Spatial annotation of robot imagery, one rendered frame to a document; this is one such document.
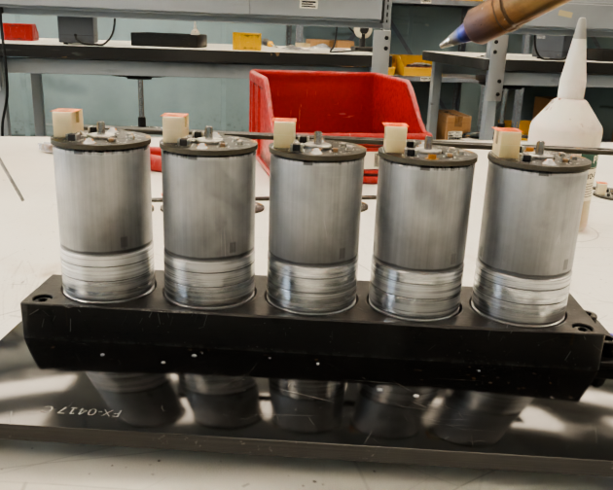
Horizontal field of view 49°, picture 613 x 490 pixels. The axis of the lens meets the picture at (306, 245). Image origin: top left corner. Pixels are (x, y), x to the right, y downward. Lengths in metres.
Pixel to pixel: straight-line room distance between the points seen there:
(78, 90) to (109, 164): 4.40
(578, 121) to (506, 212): 0.17
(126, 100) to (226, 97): 0.63
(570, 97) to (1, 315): 0.26
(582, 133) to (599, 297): 0.10
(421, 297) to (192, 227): 0.06
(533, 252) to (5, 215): 0.25
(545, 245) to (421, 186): 0.03
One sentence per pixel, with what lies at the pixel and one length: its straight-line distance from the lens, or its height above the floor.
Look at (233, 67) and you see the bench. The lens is 2.46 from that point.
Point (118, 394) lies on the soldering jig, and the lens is 0.16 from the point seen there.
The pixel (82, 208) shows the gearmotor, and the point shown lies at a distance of 0.18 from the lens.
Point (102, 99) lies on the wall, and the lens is 4.56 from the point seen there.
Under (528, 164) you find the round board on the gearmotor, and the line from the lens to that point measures 0.17.
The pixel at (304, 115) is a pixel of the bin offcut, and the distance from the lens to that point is 0.52.
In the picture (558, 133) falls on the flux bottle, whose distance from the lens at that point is 0.34.
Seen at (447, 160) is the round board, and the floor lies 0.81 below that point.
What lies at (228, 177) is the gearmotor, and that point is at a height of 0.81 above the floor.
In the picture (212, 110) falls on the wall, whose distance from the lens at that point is 4.54.
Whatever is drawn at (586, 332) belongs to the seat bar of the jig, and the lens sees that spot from 0.19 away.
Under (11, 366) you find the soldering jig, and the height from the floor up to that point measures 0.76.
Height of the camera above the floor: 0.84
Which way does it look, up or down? 18 degrees down
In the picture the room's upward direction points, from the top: 2 degrees clockwise
